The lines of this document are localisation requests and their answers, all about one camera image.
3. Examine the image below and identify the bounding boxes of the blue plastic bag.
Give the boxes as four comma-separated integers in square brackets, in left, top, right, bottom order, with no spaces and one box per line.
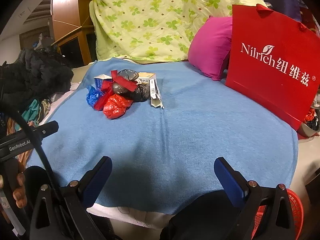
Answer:
[86,85,104,108]

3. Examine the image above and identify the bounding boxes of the red plastic bag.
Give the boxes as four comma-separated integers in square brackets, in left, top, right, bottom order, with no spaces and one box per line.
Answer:
[103,94,133,119]

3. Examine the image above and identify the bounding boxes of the black plastic trash bag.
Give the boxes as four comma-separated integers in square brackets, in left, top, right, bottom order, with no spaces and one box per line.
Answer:
[111,69,150,102]

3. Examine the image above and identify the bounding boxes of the person's left hand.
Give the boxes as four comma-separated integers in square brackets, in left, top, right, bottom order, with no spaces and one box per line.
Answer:
[1,158,27,213]

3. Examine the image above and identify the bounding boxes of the patterned yellow garment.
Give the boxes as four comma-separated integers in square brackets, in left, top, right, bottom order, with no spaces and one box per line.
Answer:
[6,99,52,167]

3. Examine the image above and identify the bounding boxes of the teal garment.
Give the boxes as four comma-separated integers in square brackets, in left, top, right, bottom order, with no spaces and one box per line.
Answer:
[22,99,41,126]

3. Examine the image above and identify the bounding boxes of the red plastic basket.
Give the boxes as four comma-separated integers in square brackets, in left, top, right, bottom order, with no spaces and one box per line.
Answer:
[251,189,304,239]

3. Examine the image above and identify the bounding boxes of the pink bed sheet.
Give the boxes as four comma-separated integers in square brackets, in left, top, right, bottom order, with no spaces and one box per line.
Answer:
[40,82,174,230]

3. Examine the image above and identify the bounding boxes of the black clothes pile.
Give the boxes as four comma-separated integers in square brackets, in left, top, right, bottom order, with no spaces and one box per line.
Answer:
[1,46,73,111]

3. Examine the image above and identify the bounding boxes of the blue blanket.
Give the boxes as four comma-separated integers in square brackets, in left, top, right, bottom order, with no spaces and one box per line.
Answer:
[42,59,298,215]

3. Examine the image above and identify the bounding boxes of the red ribbon bow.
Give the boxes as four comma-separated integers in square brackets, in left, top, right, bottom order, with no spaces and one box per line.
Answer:
[89,69,139,111]

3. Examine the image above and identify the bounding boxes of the white paper leaflet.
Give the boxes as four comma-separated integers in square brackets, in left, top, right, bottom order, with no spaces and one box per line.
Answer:
[149,78,164,109]

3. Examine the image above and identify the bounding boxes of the red paper shopping bag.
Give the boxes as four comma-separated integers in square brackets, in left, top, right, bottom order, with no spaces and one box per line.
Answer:
[226,4,319,130]

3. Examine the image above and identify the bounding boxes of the orange white medicine box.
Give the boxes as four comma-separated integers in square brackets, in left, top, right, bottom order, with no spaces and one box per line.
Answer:
[136,72,156,85]

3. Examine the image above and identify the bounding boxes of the magenta pillow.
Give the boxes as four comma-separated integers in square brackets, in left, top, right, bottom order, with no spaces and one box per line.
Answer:
[188,17,233,81]

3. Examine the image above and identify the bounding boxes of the green clover quilt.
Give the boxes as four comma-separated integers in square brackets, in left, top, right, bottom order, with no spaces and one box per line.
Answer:
[89,0,263,63]

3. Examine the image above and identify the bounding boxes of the black cable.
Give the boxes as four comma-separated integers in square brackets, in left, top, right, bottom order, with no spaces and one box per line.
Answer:
[0,101,63,196]

